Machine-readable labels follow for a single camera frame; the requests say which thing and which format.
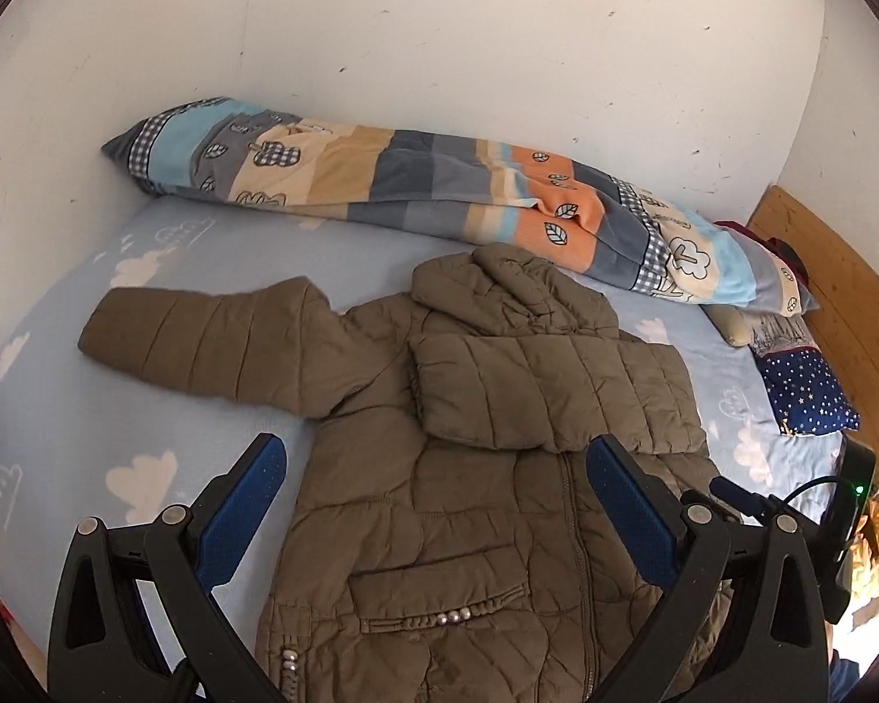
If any black cable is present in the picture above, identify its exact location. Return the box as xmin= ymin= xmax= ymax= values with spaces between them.
xmin=783 ymin=476 xmax=851 ymax=521

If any yellow patterned cloth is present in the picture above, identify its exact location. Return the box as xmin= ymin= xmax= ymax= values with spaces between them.
xmin=848 ymin=501 xmax=879 ymax=620

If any light blue cloud bed sheet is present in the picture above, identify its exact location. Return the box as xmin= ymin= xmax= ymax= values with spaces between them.
xmin=0 ymin=194 xmax=847 ymax=682

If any beige pillow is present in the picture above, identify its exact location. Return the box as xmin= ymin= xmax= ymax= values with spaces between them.
xmin=703 ymin=300 xmax=759 ymax=347

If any dark red cloth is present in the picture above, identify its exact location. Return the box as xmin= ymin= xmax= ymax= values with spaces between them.
xmin=714 ymin=218 xmax=810 ymax=286

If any brown quilted hooded jacket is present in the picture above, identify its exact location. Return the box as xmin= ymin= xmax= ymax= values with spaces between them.
xmin=78 ymin=243 xmax=741 ymax=703

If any blue star print pillow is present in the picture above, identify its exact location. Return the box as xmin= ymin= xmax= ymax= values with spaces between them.
xmin=751 ymin=311 xmax=861 ymax=436

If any wooden headboard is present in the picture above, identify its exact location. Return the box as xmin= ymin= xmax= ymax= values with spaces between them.
xmin=747 ymin=185 xmax=879 ymax=484

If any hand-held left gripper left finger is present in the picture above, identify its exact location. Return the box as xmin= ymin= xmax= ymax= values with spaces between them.
xmin=46 ymin=434 xmax=288 ymax=703

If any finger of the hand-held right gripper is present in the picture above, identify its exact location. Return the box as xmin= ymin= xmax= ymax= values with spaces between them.
xmin=709 ymin=478 xmax=778 ymax=524

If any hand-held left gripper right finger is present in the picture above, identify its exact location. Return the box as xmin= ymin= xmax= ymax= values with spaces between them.
xmin=584 ymin=434 xmax=830 ymax=703

